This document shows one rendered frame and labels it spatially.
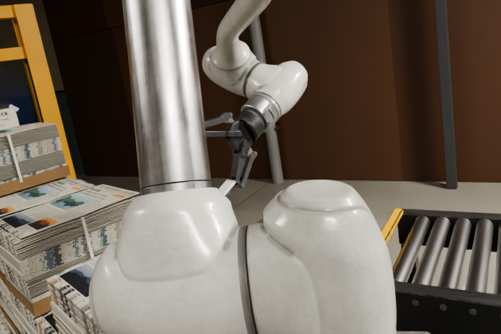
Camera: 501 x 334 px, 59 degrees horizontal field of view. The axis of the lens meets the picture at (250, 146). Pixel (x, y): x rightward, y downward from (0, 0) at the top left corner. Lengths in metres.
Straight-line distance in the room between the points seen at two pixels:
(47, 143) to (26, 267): 0.72
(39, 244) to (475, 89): 3.63
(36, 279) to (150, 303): 0.85
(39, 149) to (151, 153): 1.38
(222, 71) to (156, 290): 0.71
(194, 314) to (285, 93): 0.68
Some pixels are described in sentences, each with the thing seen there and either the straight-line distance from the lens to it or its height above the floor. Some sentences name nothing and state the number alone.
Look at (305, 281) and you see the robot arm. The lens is 0.54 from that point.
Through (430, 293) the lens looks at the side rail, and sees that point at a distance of 1.25.
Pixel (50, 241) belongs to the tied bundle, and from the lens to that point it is 1.39.
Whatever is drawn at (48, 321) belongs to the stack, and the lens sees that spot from 1.41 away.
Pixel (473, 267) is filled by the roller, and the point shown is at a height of 0.80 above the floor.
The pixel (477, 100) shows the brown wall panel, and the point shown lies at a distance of 4.26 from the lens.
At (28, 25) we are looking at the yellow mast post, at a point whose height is 1.74.
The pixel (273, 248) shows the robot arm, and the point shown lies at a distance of 0.55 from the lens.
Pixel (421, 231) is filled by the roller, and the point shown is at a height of 0.79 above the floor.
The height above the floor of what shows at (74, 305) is 1.06.
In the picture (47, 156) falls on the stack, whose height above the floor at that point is 1.17.
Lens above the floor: 1.46
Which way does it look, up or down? 12 degrees down
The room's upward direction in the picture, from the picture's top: 9 degrees counter-clockwise
